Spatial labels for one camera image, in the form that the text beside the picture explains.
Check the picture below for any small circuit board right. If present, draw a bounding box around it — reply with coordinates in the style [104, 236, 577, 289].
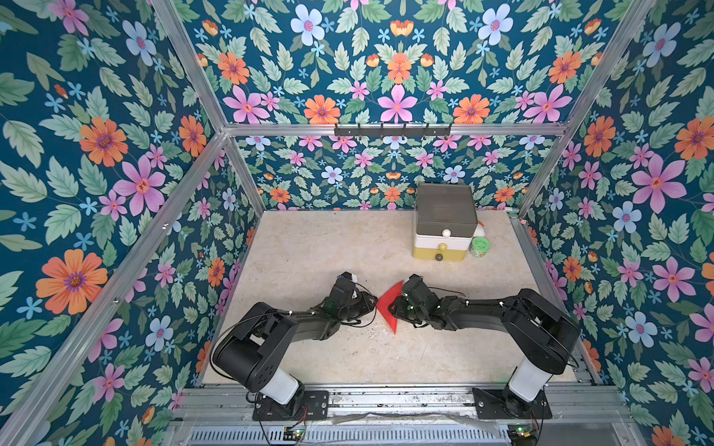
[508, 425, 537, 442]

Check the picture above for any white orange object behind cabinet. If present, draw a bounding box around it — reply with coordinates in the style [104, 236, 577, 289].
[473, 222, 486, 237]

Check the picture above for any small circuit board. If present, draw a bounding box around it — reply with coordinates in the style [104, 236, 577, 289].
[283, 427, 306, 443]
[508, 425, 537, 442]

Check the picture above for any small circuit board left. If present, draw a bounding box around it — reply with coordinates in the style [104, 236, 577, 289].
[283, 427, 306, 443]

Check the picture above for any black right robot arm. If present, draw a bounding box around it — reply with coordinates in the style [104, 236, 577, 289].
[387, 274, 580, 404]

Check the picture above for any aluminium front rail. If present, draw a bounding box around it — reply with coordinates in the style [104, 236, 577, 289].
[173, 383, 634, 425]

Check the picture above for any small three-drawer cabinet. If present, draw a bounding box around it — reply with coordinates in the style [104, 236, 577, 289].
[412, 183, 479, 262]

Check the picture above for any green lidded jar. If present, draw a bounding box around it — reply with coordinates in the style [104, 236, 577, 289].
[470, 237, 491, 258]

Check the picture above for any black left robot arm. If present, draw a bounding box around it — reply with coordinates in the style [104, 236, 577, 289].
[210, 272, 377, 408]

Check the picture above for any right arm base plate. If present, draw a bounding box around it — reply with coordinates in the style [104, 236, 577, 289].
[472, 386, 552, 420]

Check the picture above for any black hook rail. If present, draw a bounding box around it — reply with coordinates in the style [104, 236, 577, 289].
[333, 124, 452, 139]

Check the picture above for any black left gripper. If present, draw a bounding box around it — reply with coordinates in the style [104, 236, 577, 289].
[335, 291, 379, 323]

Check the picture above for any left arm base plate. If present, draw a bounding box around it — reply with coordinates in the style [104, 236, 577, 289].
[252, 390, 330, 422]

